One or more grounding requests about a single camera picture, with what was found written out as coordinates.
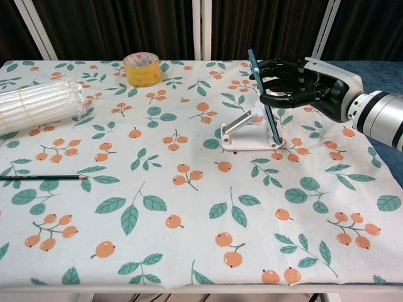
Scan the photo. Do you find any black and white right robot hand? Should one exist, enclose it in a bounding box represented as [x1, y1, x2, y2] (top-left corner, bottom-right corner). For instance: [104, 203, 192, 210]
[249, 57, 363, 124]

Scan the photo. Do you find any black smartphone blue edge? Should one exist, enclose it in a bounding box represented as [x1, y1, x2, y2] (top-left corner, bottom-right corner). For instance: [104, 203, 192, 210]
[247, 48, 283, 147]

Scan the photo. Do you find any white folding phone stand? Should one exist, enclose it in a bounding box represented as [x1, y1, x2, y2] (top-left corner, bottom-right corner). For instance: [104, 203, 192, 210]
[220, 105, 286, 152]

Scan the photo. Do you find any blue velvet cloth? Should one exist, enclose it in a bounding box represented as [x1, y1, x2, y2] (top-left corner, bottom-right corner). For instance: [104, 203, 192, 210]
[327, 59, 403, 189]

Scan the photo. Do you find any orange fruit print tablecloth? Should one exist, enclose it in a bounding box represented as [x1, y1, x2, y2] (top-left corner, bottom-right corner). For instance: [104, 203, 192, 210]
[0, 59, 403, 288]

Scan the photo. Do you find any yellow packing tape roll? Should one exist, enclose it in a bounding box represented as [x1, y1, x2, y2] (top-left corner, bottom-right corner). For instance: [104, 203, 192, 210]
[122, 52, 161, 88]

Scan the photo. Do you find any dark pleated curtain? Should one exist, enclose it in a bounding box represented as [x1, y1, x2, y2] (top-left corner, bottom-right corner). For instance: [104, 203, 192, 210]
[0, 0, 403, 62]

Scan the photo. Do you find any bundle of clear wrapped straws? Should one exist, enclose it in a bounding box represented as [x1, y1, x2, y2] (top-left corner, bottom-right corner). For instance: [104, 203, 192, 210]
[0, 79, 92, 137]

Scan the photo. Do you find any dark green pencil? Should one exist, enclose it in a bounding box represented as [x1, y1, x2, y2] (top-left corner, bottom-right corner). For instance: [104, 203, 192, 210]
[0, 174, 88, 181]

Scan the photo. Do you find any white slanted frame post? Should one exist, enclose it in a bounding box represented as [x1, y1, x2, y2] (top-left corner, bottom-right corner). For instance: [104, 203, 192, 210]
[310, 0, 343, 60]
[14, 0, 59, 61]

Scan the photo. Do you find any white upright frame post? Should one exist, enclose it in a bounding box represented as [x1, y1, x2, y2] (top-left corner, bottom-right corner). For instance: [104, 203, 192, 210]
[191, 0, 212, 61]

